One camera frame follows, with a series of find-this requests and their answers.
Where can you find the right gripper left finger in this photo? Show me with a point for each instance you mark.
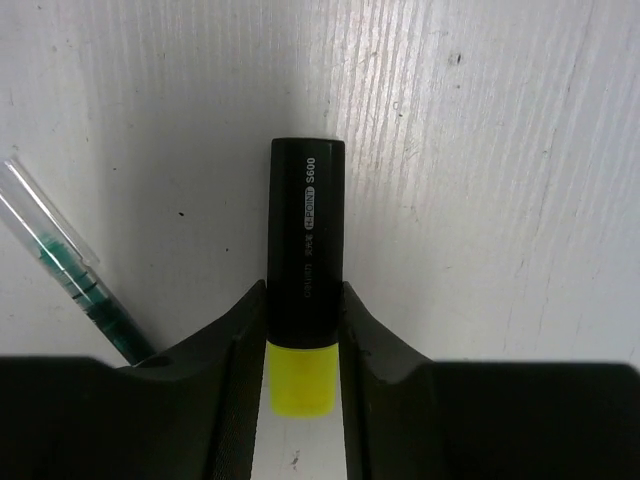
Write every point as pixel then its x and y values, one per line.
pixel 189 412

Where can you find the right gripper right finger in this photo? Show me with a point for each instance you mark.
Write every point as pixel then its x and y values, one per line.
pixel 406 416

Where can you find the yellow cap black highlighter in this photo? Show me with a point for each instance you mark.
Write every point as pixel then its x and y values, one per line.
pixel 304 273

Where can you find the green ink clear pen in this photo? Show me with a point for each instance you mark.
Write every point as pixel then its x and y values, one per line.
pixel 43 231

